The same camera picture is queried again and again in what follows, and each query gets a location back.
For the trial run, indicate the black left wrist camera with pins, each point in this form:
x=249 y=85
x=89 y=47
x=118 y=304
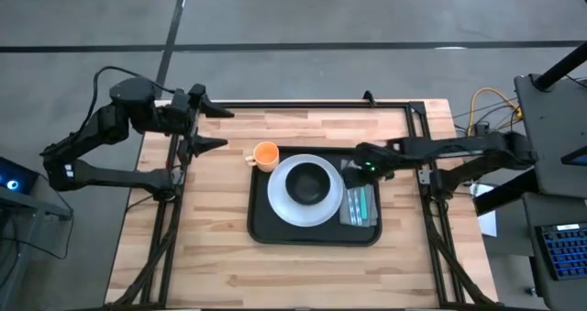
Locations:
x=180 y=102

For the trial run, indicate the white paper sheet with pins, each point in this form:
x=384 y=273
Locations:
x=488 y=221

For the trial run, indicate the blue backlit keyboard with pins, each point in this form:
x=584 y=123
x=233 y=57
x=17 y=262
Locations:
x=566 y=251

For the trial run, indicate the black aluminium table frame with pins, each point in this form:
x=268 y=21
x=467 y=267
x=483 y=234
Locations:
x=321 y=105

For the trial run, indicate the black serving tray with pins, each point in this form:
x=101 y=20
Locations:
x=270 y=228

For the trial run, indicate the computer with blue light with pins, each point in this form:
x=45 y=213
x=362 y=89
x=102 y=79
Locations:
x=18 y=175

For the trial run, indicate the grey cart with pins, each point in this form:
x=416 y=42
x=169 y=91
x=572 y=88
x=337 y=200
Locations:
x=27 y=205

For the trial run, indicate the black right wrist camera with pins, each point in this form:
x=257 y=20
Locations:
x=370 y=169

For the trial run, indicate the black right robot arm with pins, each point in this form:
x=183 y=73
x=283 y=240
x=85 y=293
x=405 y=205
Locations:
x=458 y=145

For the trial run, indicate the black equipment stand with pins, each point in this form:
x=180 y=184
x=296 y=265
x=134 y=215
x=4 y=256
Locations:
x=550 y=127

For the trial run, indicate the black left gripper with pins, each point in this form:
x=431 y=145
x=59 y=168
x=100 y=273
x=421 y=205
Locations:
x=191 y=127

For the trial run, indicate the grey napkin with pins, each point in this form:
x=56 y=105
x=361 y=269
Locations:
x=373 y=210

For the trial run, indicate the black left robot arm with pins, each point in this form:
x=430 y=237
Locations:
x=91 y=129

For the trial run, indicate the black bowl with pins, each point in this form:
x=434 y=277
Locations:
x=307 y=185

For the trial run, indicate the black pole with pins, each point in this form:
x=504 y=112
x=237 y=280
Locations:
x=561 y=66

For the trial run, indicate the white round plate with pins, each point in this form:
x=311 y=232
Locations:
x=284 y=205

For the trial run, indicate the silver metal bracket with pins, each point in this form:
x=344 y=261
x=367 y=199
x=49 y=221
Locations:
x=424 y=177

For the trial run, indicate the black table-level camera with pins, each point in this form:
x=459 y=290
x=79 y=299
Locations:
x=369 y=98

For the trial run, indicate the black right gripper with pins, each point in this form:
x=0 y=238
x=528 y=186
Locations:
x=373 y=152

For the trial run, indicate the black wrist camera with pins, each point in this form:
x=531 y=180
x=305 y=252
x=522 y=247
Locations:
x=370 y=169
x=180 y=102

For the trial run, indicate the black desk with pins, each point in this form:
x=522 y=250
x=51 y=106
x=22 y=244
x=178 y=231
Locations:
x=532 y=256

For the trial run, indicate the silver cutlery piece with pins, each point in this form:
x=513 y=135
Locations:
x=358 y=207

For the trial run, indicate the orange mug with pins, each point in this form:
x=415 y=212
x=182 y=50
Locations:
x=267 y=156

